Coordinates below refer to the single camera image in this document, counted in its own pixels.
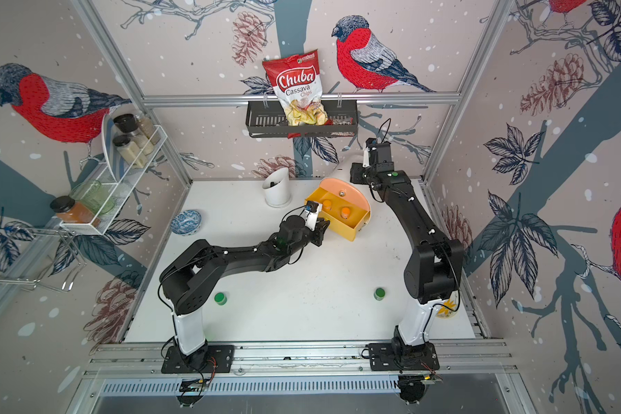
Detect yellow drawer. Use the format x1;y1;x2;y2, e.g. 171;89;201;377
305;187;371;242

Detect pink top drawer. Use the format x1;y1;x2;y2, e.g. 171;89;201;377
319;177;371;211

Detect green paint can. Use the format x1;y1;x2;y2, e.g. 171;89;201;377
214;293;228;305
374;287;386;301

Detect round white drawer cabinet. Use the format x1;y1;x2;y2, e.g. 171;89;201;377
329;155;368;186

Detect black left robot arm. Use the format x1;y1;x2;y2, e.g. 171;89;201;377
160;216;329;357

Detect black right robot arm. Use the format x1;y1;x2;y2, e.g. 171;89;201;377
350;162;464;364

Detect white utensil holder cup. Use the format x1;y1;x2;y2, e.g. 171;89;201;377
262;167;292;208

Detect red Chuba chips bag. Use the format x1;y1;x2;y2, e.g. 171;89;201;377
263;50;329;127

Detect blue patterned bowl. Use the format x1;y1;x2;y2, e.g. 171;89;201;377
170;210;202;236

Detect floral patterned plate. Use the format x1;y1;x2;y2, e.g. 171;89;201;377
436;298;459;319

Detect black lid spice jar lower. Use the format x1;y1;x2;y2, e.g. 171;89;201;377
112;134;148;169

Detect black lid spice jar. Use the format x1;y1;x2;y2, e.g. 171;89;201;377
114;113;155;155
112;134;148;169

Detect white plate on shelf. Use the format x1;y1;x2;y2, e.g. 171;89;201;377
101;114;122;182

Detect black lid spice jar upper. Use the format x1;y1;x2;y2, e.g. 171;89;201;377
114;113;155;155

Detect green glass cup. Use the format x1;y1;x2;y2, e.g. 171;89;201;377
69;180;115;216

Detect orange sauce jar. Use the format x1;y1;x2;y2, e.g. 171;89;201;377
49;196;100;227

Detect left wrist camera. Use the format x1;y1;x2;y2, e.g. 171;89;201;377
302;200;323;231

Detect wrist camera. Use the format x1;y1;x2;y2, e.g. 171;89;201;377
366;138;395;172
302;200;323;231

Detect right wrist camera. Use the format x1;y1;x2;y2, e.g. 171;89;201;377
366;138;395;172

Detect black wire wall basket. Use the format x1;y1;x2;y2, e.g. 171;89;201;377
246;100;359;138

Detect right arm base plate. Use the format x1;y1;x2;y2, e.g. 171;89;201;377
365;343;440;372

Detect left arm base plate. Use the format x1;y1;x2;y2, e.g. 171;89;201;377
161;345;235;374

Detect white wire wall shelf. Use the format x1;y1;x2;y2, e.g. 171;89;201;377
60;125;168;236

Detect metal wire hook rack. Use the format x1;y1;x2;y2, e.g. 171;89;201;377
0;225;87;293

